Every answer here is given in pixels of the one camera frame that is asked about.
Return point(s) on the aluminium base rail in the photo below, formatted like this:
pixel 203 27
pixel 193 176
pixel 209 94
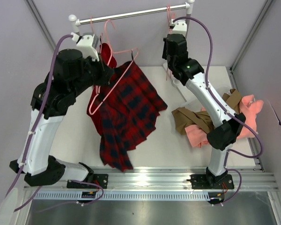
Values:
pixel 175 179

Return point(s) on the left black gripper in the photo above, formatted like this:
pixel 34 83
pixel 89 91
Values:
pixel 104 73

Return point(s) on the brown garment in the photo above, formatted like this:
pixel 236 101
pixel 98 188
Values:
pixel 184 117

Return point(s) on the pink hanger holding dress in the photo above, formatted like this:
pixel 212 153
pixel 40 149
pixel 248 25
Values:
pixel 99 36

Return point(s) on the white clothes rack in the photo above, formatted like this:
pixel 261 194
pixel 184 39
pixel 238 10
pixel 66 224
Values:
pixel 137 34

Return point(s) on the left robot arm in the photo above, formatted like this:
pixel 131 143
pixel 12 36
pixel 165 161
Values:
pixel 70 75

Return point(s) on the red dress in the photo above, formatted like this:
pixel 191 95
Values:
pixel 109 64

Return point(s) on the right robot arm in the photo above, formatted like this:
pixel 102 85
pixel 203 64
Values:
pixel 191 75

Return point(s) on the pink garment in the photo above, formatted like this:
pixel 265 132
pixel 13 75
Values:
pixel 230 129

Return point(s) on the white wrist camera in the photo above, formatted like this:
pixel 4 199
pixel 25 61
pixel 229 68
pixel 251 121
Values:
pixel 87 45
pixel 178 27

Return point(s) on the red plaid skirt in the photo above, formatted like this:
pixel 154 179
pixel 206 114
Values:
pixel 128 115

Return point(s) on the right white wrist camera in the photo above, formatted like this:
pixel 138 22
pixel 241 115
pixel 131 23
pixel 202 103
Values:
pixel 178 27

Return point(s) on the white slotted cable duct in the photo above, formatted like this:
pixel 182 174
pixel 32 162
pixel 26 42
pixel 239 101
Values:
pixel 128 195

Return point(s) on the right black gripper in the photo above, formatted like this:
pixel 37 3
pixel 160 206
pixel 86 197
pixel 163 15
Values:
pixel 169 50

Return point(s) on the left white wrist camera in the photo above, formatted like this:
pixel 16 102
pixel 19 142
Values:
pixel 87 45

